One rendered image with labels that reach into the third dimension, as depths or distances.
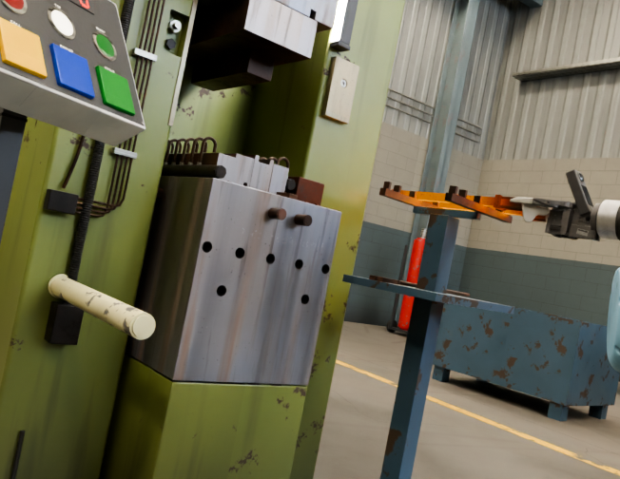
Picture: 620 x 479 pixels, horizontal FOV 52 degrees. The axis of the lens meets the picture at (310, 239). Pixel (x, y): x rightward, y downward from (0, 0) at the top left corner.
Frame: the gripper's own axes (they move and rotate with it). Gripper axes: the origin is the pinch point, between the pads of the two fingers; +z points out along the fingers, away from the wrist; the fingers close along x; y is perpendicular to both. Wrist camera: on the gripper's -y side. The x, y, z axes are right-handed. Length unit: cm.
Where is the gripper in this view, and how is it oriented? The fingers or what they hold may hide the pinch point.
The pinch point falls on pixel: (522, 203)
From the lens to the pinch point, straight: 172.0
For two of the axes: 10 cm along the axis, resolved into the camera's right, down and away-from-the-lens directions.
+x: 6.9, 1.6, 7.1
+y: -1.9, 9.8, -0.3
